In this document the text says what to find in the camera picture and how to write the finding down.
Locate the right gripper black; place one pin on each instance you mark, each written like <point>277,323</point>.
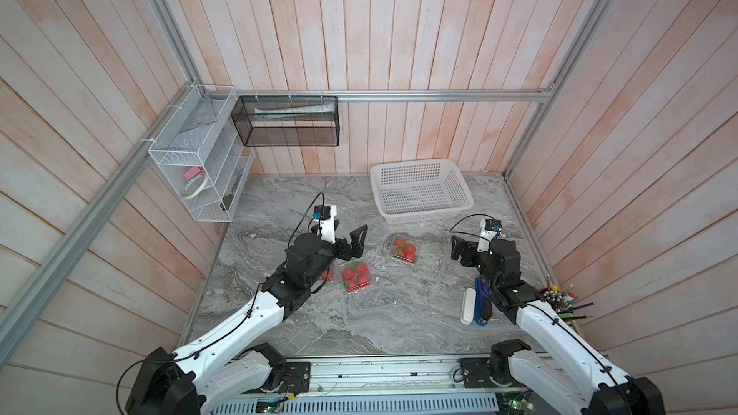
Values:
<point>460,248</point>

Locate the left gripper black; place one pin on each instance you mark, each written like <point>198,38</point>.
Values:
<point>356,245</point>

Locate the clear plastic clamshell container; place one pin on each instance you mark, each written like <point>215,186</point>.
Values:
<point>355,276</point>

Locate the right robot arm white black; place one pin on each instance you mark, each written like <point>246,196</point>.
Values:
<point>583,382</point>

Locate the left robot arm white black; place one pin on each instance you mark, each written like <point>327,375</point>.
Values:
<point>224,362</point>

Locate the blue object on table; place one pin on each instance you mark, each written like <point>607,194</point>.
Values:
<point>483,305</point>

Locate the white perforated plastic basket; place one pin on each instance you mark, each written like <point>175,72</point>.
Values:
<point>418,191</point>

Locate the red pen cup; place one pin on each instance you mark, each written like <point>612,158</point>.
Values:
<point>565,302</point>

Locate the roll of tape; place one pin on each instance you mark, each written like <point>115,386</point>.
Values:
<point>193,187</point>

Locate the pink note pad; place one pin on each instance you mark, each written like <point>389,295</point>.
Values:
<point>192,172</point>

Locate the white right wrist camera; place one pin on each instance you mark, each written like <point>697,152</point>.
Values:
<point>490,230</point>

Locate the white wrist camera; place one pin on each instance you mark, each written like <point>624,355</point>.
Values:
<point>324,219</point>
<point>490,230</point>

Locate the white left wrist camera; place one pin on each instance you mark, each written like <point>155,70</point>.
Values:
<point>324,219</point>

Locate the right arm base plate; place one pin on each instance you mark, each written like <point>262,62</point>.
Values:
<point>490,372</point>

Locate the black mesh wall basket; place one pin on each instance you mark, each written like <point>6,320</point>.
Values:
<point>287,120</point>

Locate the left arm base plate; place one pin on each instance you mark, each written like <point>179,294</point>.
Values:
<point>291,377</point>

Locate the white wire wall shelf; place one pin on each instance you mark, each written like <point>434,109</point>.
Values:
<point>198,131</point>

